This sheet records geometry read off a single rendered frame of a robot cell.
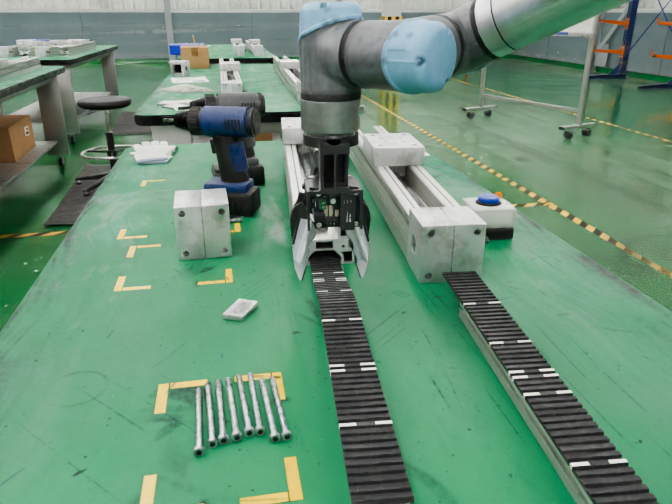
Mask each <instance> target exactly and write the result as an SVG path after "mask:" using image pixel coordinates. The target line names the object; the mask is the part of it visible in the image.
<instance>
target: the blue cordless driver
mask: <svg viewBox="0 0 672 504"><path fill-rule="evenodd" d="M163 122H174V125H175V127H177V128H180V129H184V130H187V131H189V132H190V133H191V134H192V135H205V136H212V137H213V139H210V145H211V149H212V153H213V154H216V157H217V162H218V167H219V172H220V177H212V178H211V179H210V180H208V181H207V182H206V183H204V188H202V189H218V188H226V192H227V198H228V204H229V216H242V217H251V216H253V215H254V213H255V212H256V211H257V210H258V209H259V208H260V206H261V200H260V188H259V186H254V180H253V179H252V178H248V174H247V170H248V168H249V166H248V161H247V156H246V152H245V147H244V142H242V141H241V140H239V137H246V138H249V137H250V136H251V137H256V136H257V135H258V134H259V132H260V128H261V117H260V113H259V111H258V110H257V109H256V108H251V109H250V108H249V107H238V106H204V107H202V106H191V107H190V109H189V110H186V111H182V112H178V113H175V115H174V118H163ZM202 189H201V190H202Z"/></svg>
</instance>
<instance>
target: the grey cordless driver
mask: <svg viewBox="0 0 672 504"><path fill-rule="evenodd" d="M191 106H202V107H204V106H238V107H249V108H250V109H251V108H256V109H257V110H258V111H259V113H260V117H263V115H265V110H266V106H265V98H264V95H263V94H262V93H261V92H258V93H257V94H256V93H255V92H235V93H217V94H216V96H215V95H214V94H204V97H203V98H199V99H196V100H193V101H190V102H189V106H183V107H178V110H188V109H190V107H191ZM239 140H241V141H242V142H244V147H245V152H246V156H247V161H248V166H249V168H248V170H247V174H248V178H252V179H253V180H254V186H262V185H264V184H265V172H264V166H263V165H262V164H261V163H260V162H259V159H258V158H257V156H256V155H255V151H254V146H255V145H256V143H255V139H254V137H251V136H250V137H249V138H246V137H239ZM211 172H212V175H213V177H220V172H219V167H218V163H213V164H212V167H211Z"/></svg>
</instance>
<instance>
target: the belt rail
mask: <svg viewBox="0 0 672 504"><path fill-rule="evenodd" d="M460 306H461V307H462V309H463V310H462V309H461V308H459V317H460V318H461V320H462V322H463V323H464V325H465V326H466V328H467V330H468V331H469V333H470V334H471V336H472V338H473V339H474V341H475V342H476V344H477V346H478V347H479V349H480V350H481V352H482V354H483V355H484V357H485V358H486V360H487V362H488V363H489V365H490V366H491V368H492V370H493V371H494V373H495V374H496V376H497V378H498V379H499V381H500V382H501V384H502V386H503V387H504V389H505V390H506V392H507V394H508V395H509V397H510V398H511V400H512V402H513V403H514V405H515V406H516V408H517V410H518V411H519V413H520V414H521V416H522V418H523V419H524V421H525V422H526V424H527V426H528V427H529V429H530V430H531V432H532V434H533V435H534V437H535V438H536V440H537V442H538V443H539V445H540V446H541V448H542V450H543V451H544V453H545V454H546V456H547V458H548V459H549V461H550V462H551V464H552V466H553V467H554V469H555V470H556V472H557V474H558V475H559V477H560V478H561V480H562V482H563V483H564V485H565V486H566V488H567V490H568V491H569V493H570V494H571V496H572V498H573V499H574V501H575V502H576V504H593V502H592V501H591V499H590V498H589V496H588V495H587V493H586V492H585V490H584V489H583V487H582V486H581V484H580V483H579V481H578V480H577V478H576V477H575V475H574V474H573V472H572V471H571V469H570V468H569V466H568V465H567V463H566V462H565V460H564V458H563V457H562V455H561V454H560V452H559V451H558V449H557V448H556V446H555V445H554V443H553V442H552V440H551V439H550V437H549V436H548V434H547V433H546V431H545V430H544V428H543V427H542V425H541V424H540V422H539V421H538V419H537V418H536V416H535V414H534V413H533V411H532V410H531V408H530V407H529V405H528V404H527V402H526V401H525V399H524V398H523V396H522V395H521V393H520V392H519V390H518V389H517V387H516V386H515V384H514V383H513V381H512V380H511V378H510V377H509V375H508V374H507V372H506V371H505V369H504V367H503V366H502V364H501V363H500V361H499V360H498V358H497V357H496V355H495V354H494V352H493V351H492V349H491V348H490V346H489V345H488V343H487V342H486V340H485V339H484V337H483V336H482V334H481V333H480V331H479V330H478V328H477V327H476V325H475V323H474V322H473V320H472V319H471V317H470V316H469V314H468V313H467V311H466V310H465V308H464V307H463V305H462V304H461V302H460Z"/></svg>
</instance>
